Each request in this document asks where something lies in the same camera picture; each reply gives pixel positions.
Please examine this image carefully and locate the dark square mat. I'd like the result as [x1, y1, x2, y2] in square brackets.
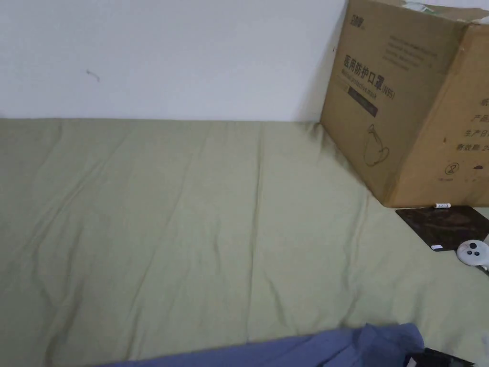
[395, 205, 487, 253]

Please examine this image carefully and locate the dark blue shirt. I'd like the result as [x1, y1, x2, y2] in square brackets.
[88, 323, 425, 367]

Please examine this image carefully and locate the bed with pale green sheet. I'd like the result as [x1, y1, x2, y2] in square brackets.
[0, 118, 489, 367]

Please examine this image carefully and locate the large brown cardboard carton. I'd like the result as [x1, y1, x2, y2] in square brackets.
[320, 0, 489, 208]

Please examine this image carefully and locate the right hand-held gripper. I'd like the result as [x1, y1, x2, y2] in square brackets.
[409, 330, 489, 367]

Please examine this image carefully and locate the white hand controller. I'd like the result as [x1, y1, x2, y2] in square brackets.
[457, 239, 489, 273]

